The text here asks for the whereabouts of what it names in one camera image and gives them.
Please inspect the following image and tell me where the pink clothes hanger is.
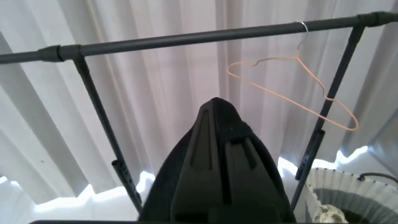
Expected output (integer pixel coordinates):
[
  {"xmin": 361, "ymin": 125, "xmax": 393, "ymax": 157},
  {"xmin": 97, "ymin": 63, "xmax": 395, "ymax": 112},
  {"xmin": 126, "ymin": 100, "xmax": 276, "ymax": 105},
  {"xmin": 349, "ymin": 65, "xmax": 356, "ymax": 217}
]
[{"xmin": 226, "ymin": 21, "xmax": 360, "ymax": 131}]

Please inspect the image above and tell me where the black garment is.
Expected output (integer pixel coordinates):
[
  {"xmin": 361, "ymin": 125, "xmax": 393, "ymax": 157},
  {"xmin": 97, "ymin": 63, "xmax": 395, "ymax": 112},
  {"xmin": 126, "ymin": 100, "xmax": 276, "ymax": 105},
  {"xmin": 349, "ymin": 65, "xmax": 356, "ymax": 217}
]
[{"xmin": 138, "ymin": 96, "xmax": 297, "ymax": 222}]

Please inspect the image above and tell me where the white laundry basket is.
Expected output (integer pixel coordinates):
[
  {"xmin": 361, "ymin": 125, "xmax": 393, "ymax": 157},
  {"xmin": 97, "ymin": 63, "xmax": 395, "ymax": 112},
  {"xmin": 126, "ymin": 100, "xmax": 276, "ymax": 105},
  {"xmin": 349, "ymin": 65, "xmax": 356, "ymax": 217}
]
[{"xmin": 303, "ymin": 167, "xmax": 398, "ymax": 223}]

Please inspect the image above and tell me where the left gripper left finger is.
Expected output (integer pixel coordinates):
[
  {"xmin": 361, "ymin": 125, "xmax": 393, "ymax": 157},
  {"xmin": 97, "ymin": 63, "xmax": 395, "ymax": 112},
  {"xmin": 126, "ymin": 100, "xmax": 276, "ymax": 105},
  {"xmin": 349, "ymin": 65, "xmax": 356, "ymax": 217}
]
[{"xmin": 170, "ymin": 98, "xmax": 233, "ymax": 222}]

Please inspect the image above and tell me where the black clothes rack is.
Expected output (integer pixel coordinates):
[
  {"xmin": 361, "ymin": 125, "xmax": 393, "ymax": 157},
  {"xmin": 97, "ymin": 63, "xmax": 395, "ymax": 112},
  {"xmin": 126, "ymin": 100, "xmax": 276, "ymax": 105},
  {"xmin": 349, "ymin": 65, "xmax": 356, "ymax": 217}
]
[{"xmin": 0, "ymin": 11, "xmax": 398, "ymax": 215}]

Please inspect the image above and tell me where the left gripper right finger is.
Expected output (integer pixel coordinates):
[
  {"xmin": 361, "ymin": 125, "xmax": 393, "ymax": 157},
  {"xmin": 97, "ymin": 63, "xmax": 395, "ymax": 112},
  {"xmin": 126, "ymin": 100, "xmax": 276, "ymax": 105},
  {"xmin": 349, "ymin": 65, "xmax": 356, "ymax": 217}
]
[{"xmin": 224, "ymin": 136, "xmax": 289, "ymax": 222}]

